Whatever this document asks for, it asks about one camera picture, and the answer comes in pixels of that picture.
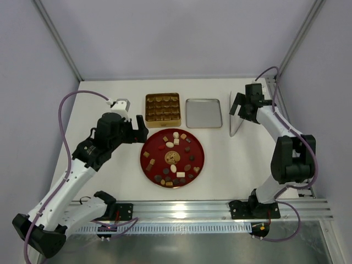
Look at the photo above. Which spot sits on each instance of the aluminium mounting rail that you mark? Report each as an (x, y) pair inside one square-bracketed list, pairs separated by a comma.
[(308, 209)]

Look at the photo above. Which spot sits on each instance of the silver tin lid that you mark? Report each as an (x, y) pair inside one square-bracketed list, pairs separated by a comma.
[(203, 113)]

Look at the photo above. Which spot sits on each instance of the round red tray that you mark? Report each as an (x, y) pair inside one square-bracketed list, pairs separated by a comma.
[(175, 155)]

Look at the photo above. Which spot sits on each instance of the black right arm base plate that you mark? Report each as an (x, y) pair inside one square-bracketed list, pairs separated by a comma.
[(245, 210)]

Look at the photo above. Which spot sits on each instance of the brown oval chocolate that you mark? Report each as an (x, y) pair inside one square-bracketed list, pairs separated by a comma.
[(187, 167)]

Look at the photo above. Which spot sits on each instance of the brown square chocolate left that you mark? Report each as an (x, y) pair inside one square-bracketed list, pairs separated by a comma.
[(147, 154)]

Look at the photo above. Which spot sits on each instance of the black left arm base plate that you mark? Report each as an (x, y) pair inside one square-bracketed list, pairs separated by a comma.
[(121, 212)]

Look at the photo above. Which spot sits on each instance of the white round chocolate top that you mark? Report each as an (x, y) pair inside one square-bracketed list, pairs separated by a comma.
[(175, 134)]

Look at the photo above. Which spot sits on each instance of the gold chocolate tin box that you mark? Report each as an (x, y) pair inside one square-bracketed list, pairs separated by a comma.
[(162, 110)]

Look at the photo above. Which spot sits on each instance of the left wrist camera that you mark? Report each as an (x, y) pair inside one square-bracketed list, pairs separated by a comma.
[(120, 105)]

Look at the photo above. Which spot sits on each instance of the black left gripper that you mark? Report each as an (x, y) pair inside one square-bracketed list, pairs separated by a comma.
[(134, 132)]

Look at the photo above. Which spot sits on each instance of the white slotted cable duct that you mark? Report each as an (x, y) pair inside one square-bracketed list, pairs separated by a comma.
[(144, 227)]

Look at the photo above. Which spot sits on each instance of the white oval chocolate centre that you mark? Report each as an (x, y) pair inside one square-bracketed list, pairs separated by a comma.
[(173, 168)]

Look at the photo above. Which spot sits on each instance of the white oval chocolate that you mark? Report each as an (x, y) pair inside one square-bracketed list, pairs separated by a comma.
[(169, 144), (173, 168)]

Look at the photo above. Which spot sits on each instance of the white bar chocolate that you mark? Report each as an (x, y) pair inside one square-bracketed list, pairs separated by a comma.
[(180, 174)]

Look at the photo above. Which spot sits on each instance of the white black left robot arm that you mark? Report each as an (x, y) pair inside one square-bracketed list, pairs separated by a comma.
[(48, 225)]

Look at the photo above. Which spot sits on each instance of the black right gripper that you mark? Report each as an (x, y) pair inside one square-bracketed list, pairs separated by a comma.
[(245, 106)]

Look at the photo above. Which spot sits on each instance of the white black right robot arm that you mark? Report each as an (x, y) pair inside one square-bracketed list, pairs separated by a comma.
[(293, 161)]

